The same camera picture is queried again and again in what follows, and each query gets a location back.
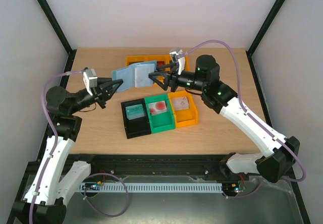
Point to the blue leather card holder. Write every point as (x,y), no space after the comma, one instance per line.
(135,75)

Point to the teal credit card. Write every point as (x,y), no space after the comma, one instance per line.
(134,111)

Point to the green plastic bin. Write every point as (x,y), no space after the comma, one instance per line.
(162,121)

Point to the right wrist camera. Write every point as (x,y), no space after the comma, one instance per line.
(178,58)

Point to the red card in rear bin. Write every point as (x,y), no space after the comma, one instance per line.
(160,63)

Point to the light blue slotted cable duct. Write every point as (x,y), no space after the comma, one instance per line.
(153,188)

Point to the orange rear triple bin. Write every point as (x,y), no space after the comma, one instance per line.
(131,59)

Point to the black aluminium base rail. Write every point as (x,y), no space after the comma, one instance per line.
(209,167)

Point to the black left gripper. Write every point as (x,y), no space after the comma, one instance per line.
(100,92)

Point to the orange front plastic bin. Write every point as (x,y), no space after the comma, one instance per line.
(184,118)

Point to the black plastic bin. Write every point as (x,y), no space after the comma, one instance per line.
(137,127)

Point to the black frame post right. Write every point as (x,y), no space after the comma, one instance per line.
(265,26)

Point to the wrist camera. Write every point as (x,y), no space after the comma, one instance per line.
(178,58)
(89,81)

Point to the black frame post left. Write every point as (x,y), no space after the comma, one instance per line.
(56,26)

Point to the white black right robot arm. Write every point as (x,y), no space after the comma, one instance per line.
(226,102)

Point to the white patterned card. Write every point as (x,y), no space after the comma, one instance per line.
(180,103)

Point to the white red circle card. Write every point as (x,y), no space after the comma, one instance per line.
(156,108)

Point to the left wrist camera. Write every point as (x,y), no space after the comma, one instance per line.
(89,81)

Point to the black frame post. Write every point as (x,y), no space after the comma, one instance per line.
(56,26)
(265,26)

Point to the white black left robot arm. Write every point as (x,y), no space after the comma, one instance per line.
(47,199)

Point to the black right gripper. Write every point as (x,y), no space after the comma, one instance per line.
(170,77)

